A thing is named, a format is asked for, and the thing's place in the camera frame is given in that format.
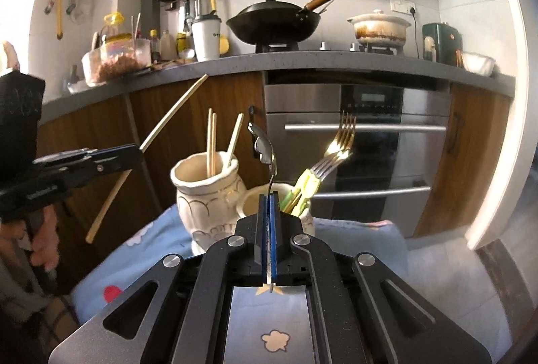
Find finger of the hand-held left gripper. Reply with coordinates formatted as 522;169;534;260
36;143;144;170
54;161;142;191

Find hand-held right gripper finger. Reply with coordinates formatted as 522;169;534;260
271;191;492;364
48;193;270;364

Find green handled utensil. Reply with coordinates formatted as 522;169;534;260
280;189;302;216

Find white ceramic double utensil holder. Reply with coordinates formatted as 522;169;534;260
170;151;316;256

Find silver metal spoon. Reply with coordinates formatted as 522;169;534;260
248;122;287;296

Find silver metal fork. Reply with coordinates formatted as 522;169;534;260
294;153;352;214

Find person's left hand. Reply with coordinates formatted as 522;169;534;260
0;210;60;271

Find small clear food container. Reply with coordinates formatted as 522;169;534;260
81;50;111;87

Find blue printed blanket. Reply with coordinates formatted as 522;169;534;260
71;204;409;364

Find large clear food container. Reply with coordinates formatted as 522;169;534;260
100;38;152;73

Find clear plastic bottle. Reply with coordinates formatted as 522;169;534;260
160;30;178;62

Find oil bottle yellow cap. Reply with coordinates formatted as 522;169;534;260
100;12;132;44

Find gold metal fork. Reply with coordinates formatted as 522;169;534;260
326;111;357;163

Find stainless steel built-in oven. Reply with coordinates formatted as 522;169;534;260
263;83;449;224

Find white tumbler black lid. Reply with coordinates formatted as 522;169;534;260
191;12;223;62

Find grey vertical pipe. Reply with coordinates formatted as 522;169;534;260
142;0;161;37

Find hanging kitchen tools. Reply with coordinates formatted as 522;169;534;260
178;0;218;33

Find plaid cloth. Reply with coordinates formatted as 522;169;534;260
0;255;81;364

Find gas stove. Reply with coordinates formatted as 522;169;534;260
252;39;401;56

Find white ceramic casserole pot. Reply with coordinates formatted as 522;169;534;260
346;9;413;48

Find dark green kitchen appliance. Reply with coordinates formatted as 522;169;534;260
421;22;463;67

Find black cabinet handle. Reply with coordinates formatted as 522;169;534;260
247;105;257;158

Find black wok wooden handle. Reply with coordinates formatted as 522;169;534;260
226;0;352;44

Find black power cable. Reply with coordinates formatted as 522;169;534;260
413;12;422;59

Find white wall socket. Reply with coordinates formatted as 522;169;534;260
389;0;417;14

